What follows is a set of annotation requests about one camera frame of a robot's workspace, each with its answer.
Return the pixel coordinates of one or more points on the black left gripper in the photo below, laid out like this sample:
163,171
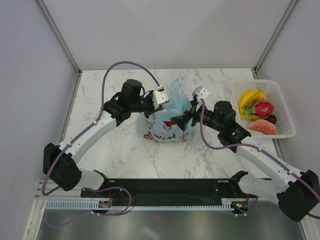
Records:
149,96

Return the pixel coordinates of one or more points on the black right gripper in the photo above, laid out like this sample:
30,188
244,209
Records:
182,120

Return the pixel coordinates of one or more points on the light blue plastic bag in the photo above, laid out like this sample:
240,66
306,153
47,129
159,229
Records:
159,127

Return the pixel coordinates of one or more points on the yellow fake banana bunch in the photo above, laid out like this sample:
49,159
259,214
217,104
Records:
252,95

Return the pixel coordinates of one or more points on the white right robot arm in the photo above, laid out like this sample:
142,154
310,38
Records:
295,192

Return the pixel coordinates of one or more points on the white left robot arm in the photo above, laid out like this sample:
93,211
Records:
60,162

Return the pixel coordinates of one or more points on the red fake dragon fruit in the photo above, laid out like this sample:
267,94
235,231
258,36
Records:
260,109

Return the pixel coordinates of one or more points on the fake watermelon slice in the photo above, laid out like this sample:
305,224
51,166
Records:
263,126

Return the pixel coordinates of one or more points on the orange fake peach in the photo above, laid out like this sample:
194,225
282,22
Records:
262,97

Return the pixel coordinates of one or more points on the dark purple fake plum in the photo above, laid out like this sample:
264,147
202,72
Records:
272,119

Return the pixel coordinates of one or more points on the white plastic fruit basket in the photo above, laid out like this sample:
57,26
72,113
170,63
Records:
284,123

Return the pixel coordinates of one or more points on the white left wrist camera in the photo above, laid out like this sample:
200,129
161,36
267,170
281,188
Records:
160,97

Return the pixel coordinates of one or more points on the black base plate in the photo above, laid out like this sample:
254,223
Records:
175,191

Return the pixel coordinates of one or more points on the left aluminium corner post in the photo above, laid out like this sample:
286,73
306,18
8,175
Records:
57,34

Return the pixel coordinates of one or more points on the aluminium corner post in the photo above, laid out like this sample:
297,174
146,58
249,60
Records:
57,34
274,36

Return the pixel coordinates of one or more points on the white slotted cable duct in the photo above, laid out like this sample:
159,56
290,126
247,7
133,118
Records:
97,205

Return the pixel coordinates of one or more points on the right aluminium corner post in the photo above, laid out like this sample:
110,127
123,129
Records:
274,36

